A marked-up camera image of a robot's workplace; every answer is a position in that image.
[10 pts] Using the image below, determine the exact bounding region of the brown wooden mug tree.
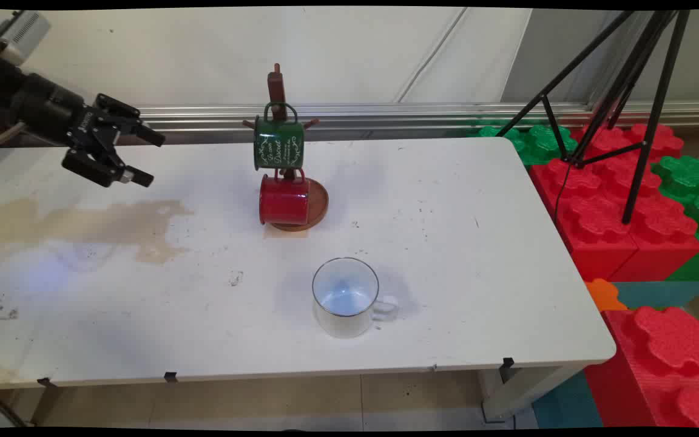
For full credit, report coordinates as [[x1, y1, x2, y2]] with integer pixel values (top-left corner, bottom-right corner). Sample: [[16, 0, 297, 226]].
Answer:
[[241, 64, 330, 232]]

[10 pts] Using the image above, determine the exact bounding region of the white table leg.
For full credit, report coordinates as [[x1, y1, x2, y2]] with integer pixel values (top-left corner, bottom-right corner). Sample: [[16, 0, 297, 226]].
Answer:
[[478, 364, 584, 424]]

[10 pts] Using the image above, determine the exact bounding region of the green foam block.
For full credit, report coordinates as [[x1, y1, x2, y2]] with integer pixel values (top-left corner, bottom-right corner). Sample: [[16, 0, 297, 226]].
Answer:
[[652, 155, 699, 282], [468, 124, 578, 166]]

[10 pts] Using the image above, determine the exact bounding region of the teal foam mat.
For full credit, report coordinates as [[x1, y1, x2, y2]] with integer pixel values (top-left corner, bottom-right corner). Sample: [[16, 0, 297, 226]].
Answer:
[[532, 370, 605, 429]]

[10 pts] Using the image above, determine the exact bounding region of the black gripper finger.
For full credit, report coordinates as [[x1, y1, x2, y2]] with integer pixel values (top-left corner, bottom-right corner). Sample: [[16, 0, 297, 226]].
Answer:
[[95, 93, 166, 148], [61, 148, 155, 188]]

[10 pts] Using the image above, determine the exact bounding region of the red enamel mug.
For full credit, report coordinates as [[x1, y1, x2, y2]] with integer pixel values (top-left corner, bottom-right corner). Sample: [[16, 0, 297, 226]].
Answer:
[[258, 169, 311, 226]]

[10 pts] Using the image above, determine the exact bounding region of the large red foam block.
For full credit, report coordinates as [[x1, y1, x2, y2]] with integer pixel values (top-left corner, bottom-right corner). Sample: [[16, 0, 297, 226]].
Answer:
[[528, 123, 699, 283]]

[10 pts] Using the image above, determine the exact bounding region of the thin black tripod cable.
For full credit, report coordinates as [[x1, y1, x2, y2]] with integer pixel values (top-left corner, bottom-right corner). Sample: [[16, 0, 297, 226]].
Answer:
[[553, 159, 572, 222]]

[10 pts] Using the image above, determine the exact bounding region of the orange foam piece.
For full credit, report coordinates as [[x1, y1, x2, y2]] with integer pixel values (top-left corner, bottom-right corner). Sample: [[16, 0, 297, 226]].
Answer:
[[585, 278, 629, 313]]

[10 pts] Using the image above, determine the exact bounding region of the black tripod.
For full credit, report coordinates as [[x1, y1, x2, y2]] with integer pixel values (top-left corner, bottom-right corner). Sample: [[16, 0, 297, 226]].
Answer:
[[495, 9, 690, 225]]

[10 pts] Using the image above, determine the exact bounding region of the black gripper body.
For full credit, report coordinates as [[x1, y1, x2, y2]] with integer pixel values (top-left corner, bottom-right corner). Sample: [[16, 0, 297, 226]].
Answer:
[[0, 58, 120, 156]]

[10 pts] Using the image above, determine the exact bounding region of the black cable below table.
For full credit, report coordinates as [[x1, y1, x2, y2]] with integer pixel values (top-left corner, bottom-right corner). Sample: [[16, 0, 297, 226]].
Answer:
[[0, 381, 29, 428]]

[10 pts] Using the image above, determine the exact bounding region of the green enamel mug white print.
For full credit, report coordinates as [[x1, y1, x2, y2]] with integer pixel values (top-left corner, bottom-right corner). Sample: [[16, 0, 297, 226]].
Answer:
[[253, 102, 305, 171]]

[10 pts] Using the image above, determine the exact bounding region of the aluminium rail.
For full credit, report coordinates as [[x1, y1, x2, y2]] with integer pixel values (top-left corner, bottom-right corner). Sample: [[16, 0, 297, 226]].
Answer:
[[137, 102, 699, 146]]

